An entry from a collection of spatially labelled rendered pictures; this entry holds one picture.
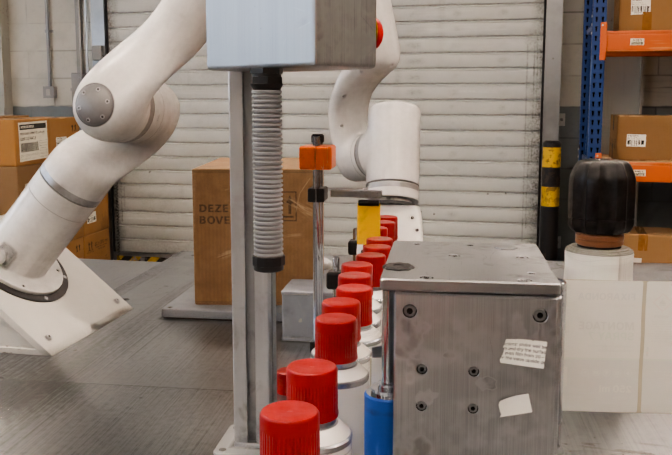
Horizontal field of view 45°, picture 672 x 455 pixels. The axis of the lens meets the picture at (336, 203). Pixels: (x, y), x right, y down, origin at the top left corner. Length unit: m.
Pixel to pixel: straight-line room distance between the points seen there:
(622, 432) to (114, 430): 0.62
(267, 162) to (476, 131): 4.55
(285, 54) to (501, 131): 4.55
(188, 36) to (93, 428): 0.64
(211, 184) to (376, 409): 1.08
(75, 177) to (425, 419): 1.03
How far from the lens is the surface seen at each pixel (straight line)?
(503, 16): 5.35
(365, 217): 1.05
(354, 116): 1.34
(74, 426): 1.15
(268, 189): 0.83
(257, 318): 0.98
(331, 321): 0.62
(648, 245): 4.83
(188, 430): 1.10
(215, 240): 1.60
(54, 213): 1.49
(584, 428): 1.00
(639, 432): 1.01
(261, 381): 1.00
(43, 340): 1.46
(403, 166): 1.25
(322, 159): 1.02
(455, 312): 0.51
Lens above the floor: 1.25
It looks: 7 degrees down
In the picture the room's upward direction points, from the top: straight up
